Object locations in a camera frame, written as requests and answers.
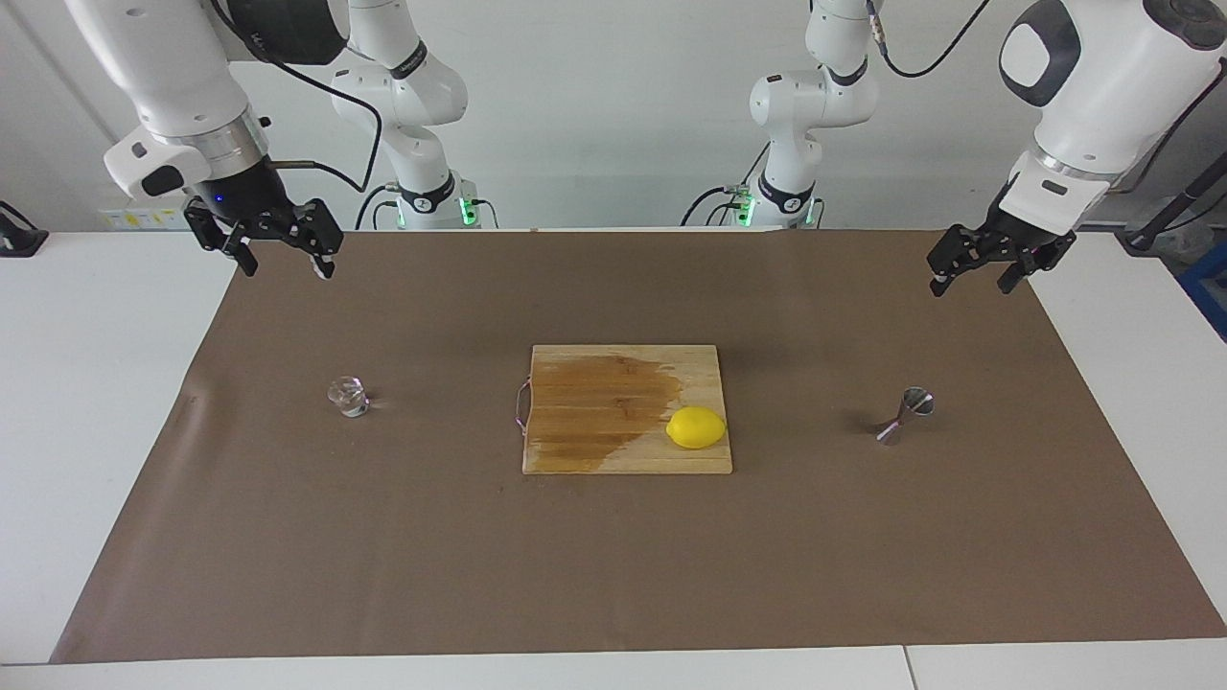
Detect yellow lemon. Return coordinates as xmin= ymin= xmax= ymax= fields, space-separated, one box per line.
xmin=665 ymin=405 xmax=728 ymax=450

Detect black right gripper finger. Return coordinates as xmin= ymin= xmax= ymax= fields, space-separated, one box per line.
xmin=184 ymin=198 xmax=260 ymax=278
xmin=288 ymin=199 xmax=344 ymax=280

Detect black tripod pole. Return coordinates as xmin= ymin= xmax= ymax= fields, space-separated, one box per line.
xmin=1117 ymin=153 xmax=1227 ymax=255

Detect brown paper table mat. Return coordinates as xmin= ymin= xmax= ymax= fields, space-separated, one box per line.
xmin=50 ymin=228 xmax=1227 ymax=664

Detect small clear glass cup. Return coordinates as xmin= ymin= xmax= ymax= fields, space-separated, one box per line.
xmin=327 ymin=376 xmax=372 ymax=419

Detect black table clamp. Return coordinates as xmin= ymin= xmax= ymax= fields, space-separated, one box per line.
xmin=0 ymin=199 xmax=49 ymax=258

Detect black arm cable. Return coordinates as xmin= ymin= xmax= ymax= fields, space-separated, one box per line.
xmin=209 ymin=0 xmax=384 ymax=193
xmin=866 ymin=0 xmax=1227 ymax=197

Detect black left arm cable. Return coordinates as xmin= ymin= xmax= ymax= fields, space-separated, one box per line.
xmin=866 ymin=0 xmax=1227 ymax=197

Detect white yellow-labelled power strip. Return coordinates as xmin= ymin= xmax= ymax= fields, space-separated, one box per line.
xmin=96 ymin=204 xmax=193 ymax=232

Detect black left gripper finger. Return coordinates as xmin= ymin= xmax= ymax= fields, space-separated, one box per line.
xmin=927 ymin=225 xmax=1003 ymax=298
xmin=997 ymin=251 xmax=1055 ymax=295

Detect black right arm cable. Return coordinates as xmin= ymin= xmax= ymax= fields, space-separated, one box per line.
xmin=209 ymin=0 xmax=384 ymax=193

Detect steel double jigger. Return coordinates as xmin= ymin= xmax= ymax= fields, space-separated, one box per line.
xmin=875 ymin=386 xmax=936 ymax=448

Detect wooden cutting board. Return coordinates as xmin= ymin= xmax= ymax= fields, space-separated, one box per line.
xmin=516 ymin=344 xmax=734 ymax=476

